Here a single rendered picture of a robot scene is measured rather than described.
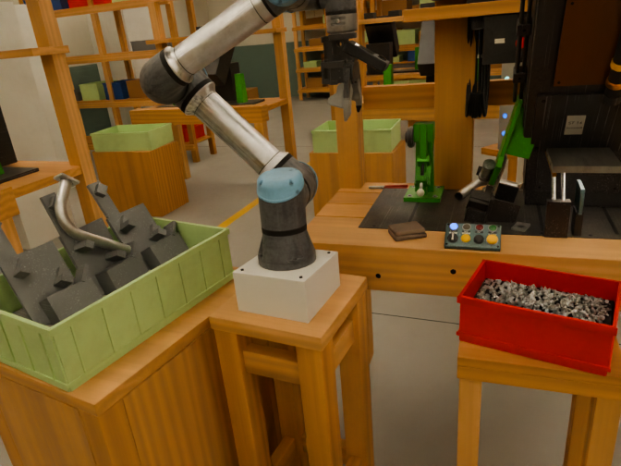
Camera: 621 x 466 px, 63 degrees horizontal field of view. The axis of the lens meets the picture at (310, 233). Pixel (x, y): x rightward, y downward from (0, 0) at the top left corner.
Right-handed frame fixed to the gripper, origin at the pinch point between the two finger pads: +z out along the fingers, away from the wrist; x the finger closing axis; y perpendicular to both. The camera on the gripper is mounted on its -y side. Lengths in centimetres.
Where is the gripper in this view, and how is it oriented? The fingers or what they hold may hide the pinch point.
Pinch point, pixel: (355, 115)
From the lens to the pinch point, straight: 135.1
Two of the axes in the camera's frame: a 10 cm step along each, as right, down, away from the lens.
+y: -9.4, -0.5, 3.3
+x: -3.3, 3.8, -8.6
